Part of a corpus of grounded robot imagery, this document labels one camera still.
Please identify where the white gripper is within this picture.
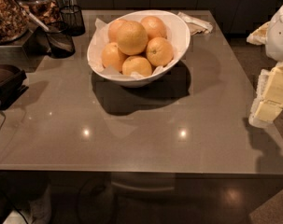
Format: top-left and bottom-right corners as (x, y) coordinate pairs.
(247, 5), (283, 129)

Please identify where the large top orange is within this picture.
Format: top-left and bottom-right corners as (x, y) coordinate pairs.
(117, 21), (149, 55)

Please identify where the back right orange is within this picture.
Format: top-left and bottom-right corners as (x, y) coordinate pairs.
(141, 16), (167, 40)

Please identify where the front orange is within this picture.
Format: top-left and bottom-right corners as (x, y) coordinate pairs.
(122, 56), (152, 77)

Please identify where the back left orange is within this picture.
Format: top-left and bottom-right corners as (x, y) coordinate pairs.
(108, 19), (126, 42)

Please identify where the white paper bowl liner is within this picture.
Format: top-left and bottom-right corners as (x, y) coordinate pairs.
(87, 17), (181, 87)

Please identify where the folded white napkin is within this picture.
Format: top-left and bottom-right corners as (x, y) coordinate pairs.
(177, 12), (213, 35)

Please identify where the black mesh pen cup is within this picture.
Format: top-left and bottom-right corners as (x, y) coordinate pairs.
(60, 5), (85, 36)

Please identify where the small glass snack jar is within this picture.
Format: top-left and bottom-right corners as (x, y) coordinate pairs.
(17, 0), (61, 24)

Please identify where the large glass snack jar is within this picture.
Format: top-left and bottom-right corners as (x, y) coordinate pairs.
(0, 0), (28, 44)

